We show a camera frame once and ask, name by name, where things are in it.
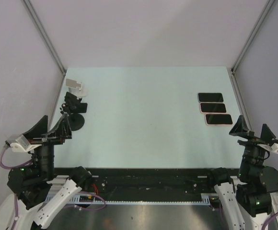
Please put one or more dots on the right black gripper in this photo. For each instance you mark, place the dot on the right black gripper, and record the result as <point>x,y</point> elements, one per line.
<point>240,128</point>

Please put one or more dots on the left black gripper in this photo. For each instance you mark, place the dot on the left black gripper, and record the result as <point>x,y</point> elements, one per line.
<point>62,130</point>

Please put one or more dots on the black round-base phone stand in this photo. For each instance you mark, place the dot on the black round-base phone stand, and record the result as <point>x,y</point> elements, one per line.
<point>76,121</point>

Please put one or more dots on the black folding phone stand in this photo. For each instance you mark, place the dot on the black folding phone stand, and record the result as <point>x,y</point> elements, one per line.
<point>73,105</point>

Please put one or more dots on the pink phone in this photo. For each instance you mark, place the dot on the pink phone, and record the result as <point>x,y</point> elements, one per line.
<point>218,119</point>
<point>212,108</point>

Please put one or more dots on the silver phone stand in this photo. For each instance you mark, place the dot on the silver phone stand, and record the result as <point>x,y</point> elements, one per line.
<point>76,88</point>

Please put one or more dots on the dark blue phone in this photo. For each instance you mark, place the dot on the dark blue phone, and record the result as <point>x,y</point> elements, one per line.
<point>210,97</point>

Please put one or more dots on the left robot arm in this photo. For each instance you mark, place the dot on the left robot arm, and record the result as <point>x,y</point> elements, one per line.
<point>30,182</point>

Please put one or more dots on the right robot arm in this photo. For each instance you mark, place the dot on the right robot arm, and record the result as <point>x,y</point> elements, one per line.
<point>247,204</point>

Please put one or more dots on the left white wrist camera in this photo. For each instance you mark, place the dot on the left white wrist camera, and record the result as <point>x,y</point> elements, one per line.
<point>19,143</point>

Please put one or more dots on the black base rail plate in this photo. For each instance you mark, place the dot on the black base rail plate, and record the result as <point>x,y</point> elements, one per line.
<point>143,184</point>

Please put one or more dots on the white slotted cable duct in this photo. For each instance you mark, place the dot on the white slotted cable duct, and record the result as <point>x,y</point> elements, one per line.
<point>88,199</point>

